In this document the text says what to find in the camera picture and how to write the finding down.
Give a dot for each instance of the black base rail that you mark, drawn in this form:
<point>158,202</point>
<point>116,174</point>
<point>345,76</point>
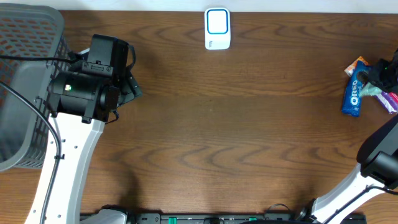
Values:
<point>108,216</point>

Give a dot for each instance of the white barcode scanner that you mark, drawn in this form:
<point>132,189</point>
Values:
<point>217,23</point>

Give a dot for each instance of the orange Kleenex tissue pack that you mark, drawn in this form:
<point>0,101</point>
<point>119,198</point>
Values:
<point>350,69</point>

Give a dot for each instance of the blue snack wrapper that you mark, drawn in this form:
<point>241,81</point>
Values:
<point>352,101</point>

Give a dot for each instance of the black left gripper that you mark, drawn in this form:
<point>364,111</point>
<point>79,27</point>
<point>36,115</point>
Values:
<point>132,88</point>

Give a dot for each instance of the grey plastic mesh basket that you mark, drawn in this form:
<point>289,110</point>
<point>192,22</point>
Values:
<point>33,50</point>

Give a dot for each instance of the purple Carefree pad pack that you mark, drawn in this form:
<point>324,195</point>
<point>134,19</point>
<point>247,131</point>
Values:
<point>389,101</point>

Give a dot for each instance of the mint green wipes pack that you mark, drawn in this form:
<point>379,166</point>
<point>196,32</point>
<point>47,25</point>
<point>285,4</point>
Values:
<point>369,90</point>

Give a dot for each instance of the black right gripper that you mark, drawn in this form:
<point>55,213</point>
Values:
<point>376,76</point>

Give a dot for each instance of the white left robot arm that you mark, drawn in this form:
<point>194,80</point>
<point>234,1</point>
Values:
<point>74,133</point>

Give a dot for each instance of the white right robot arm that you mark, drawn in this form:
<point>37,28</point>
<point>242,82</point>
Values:
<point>376,170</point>

